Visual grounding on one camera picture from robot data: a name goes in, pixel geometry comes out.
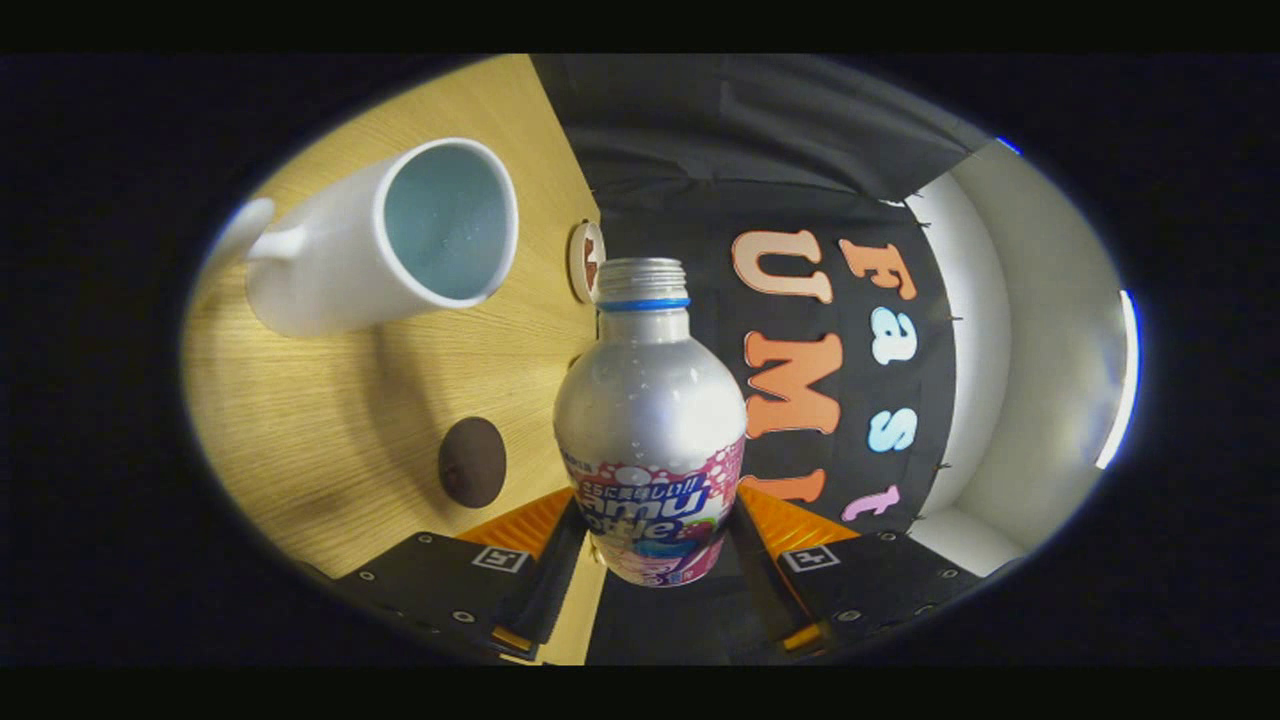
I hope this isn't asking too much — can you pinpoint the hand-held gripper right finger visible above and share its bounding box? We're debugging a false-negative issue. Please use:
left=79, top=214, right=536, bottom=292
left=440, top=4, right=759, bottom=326
left=728, top=484, right=986, bottom=659

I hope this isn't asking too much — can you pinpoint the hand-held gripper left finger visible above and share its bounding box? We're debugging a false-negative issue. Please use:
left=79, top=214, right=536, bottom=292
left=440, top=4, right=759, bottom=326
left=330, top=487, right=593, bottom=663

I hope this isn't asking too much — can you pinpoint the dark brown round coaster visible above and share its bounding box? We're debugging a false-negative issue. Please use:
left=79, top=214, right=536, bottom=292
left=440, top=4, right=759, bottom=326
left=438, top=417, right=507, bottom=509

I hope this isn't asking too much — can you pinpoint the silver juice bottle pink label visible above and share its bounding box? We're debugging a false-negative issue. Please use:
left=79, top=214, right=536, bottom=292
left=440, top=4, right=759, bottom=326
left=553, top=257, right=749, bottom=589

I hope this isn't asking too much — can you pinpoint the white cup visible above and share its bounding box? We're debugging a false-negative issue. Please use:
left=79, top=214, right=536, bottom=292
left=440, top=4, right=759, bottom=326
left=215, top=137, right=520, bottom=339

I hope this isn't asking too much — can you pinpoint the wooden table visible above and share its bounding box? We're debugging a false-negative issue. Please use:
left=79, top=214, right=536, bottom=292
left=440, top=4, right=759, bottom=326
left=183, top=55, right=611, bottom=666

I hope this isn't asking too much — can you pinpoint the small white plate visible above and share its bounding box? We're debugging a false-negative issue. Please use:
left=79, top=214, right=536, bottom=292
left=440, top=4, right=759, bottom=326
left=567, top=220, right=607, bottom=304

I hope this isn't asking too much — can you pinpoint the ceiling light strip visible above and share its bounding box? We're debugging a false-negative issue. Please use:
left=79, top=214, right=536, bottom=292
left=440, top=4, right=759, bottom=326
left=1095, top=290, right=1142, bottom=471

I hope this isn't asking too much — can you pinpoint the black backdrop cloth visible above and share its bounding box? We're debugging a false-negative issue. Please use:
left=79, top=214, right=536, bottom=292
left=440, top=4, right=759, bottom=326
left=530, top=55, right=996, bottom=666

